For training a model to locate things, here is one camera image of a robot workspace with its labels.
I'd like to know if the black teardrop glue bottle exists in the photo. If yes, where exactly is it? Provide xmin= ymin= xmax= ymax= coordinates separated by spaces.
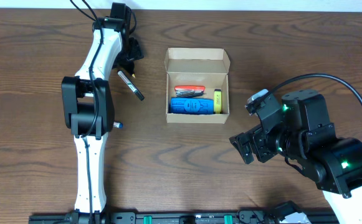
xmin=119 ymin=62 xmax=135 ymax=78

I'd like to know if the yellow black highlighter marker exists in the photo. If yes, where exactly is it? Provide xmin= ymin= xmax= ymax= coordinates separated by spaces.
xmin=213 ymin=89 xmax=222 ymax=114

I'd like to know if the blue plastic tool holder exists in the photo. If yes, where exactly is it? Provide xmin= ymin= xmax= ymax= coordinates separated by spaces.
xmin=169 ymin=98 xmax=214 ymax=114

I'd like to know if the brown cardboard box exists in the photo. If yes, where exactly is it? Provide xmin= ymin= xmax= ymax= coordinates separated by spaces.
xmin=164 ymin=48 xmax=231 ymax=124

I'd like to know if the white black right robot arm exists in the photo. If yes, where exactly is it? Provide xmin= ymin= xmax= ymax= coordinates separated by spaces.
xmin=229 ymin=90 xmax=362 ymax=223

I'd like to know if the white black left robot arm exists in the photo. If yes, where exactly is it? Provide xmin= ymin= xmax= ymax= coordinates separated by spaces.
xmin=61 ymin=17 xmax=143 ymax=223

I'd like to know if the black white marker pen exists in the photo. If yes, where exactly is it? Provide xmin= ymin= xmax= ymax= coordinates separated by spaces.
xmin=117 ymin=70 xmax=145 ymax=101

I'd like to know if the blue white marker pen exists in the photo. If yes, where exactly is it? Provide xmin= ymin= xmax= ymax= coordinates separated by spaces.
xmin=113 ymin=122 xmax=123 ymax=129

